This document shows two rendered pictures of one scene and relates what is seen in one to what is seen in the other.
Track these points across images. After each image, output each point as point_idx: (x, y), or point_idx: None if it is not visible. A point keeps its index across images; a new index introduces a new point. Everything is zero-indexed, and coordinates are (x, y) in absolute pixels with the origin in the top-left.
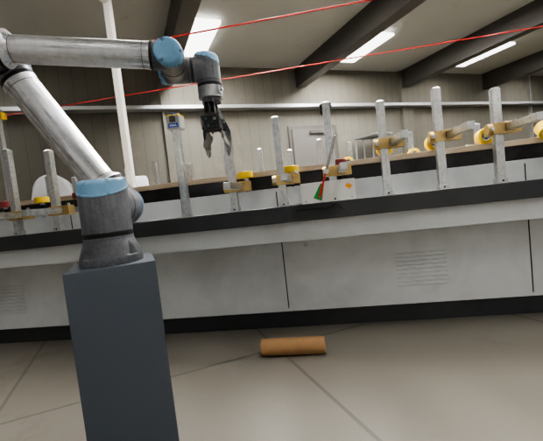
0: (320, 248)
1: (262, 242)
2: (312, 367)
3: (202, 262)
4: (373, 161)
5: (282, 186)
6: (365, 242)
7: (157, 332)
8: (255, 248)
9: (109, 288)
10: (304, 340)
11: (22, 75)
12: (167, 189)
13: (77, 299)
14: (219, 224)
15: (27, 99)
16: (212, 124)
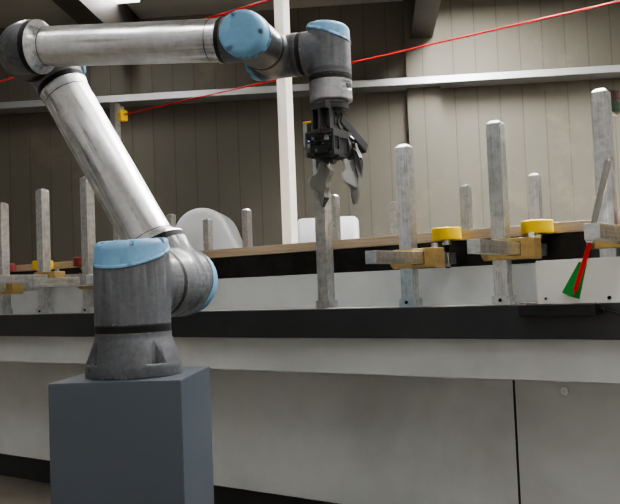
0: (597, 403)
1: (456, 374)
2: None
3: (361, 397)
4: None
5: (500, 264)
6: None
7: (172, 503)
8: (459, 385)
9: (109, 415)
10: None
11: (63, 80)
12: (312, 253)
13: (64, 424)
14: (376, 328)
15: (65, 114)
16: (322, 149)
